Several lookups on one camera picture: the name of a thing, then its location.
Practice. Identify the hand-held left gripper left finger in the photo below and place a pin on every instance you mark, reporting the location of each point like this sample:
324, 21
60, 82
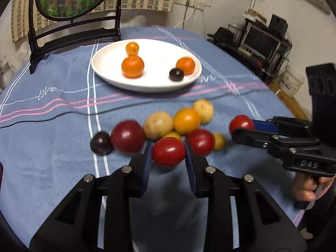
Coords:
147, 164

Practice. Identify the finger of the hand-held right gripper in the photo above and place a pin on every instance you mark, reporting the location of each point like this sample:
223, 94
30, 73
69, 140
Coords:
265, 126
252, 136

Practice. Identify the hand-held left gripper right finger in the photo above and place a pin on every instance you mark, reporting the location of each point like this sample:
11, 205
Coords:
191, 164

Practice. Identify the white plate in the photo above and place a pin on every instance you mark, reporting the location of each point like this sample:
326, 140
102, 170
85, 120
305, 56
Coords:
155, 78

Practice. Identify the person's right hand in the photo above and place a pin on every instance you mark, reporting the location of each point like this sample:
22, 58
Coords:
304, 187

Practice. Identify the red tomato middle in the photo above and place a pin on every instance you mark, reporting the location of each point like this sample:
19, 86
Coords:
200, 142

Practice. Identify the small yellow fruit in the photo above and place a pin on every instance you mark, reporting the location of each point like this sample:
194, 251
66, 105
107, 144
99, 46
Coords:
172, 135
219, 141

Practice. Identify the large red plum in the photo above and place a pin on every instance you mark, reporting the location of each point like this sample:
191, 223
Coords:
127, 136

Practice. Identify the white plastic bucket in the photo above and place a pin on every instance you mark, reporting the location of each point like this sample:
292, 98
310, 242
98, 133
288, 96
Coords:
291, 80

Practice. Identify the tan round fruit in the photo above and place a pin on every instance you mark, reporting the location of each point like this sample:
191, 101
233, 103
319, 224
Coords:
203, 111
158, 125

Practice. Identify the dark purple plum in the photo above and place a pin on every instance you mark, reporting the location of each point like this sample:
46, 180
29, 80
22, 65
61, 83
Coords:
176, 74
101, 143

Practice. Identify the black shelf rack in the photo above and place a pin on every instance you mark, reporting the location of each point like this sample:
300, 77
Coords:
273, 57

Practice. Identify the black monitor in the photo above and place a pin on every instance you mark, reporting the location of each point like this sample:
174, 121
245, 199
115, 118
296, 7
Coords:
262, 39

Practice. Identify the black speaker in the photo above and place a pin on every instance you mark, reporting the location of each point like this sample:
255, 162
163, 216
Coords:
278, 24

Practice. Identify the blue plaid tablecloth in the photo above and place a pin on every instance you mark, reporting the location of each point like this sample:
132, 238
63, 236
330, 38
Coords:
52, 149

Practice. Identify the small orange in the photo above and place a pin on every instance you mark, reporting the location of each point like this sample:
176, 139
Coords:
132, 48

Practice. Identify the black picture stand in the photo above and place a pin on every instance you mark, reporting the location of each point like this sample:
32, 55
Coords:
73, 32

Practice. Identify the white wall sockets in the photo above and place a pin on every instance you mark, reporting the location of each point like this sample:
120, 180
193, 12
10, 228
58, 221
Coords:
190, 3

